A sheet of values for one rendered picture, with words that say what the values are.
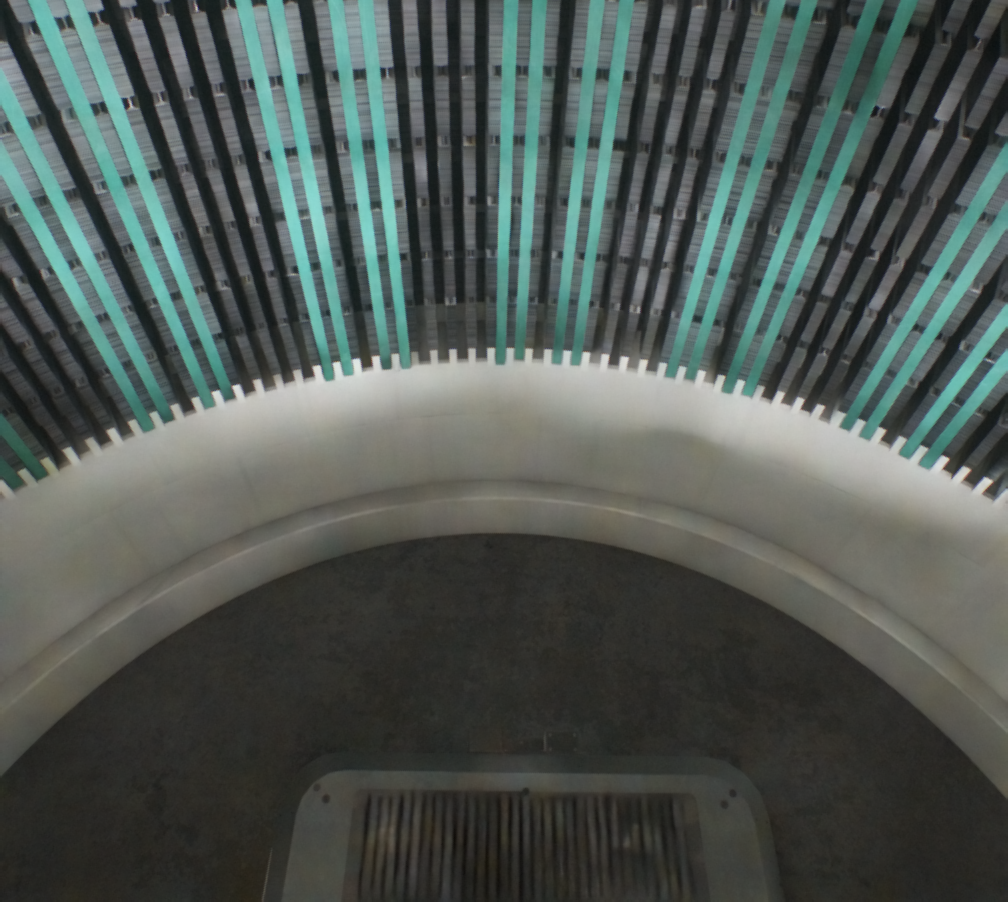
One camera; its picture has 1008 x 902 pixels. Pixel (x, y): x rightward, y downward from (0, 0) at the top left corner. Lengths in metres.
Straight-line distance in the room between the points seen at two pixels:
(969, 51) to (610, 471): 0.78
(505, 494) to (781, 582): 0.46
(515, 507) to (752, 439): 0.46
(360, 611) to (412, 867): 0.51
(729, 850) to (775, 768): 0.37
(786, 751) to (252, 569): 0.87
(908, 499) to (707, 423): 0.24
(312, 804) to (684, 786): 0.39
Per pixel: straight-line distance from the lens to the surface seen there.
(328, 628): 1.27
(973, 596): 1.19
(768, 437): 0.93
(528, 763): 0.89
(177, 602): 1.27
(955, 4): 0.65
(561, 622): 1.25
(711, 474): 1.17
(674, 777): 0.90
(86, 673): 1.30
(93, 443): 0.86
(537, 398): 0.92
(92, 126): 0.67
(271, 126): 0.67
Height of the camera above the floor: 1.14
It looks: 49 degrees down
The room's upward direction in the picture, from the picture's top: 2 degrees clockwise
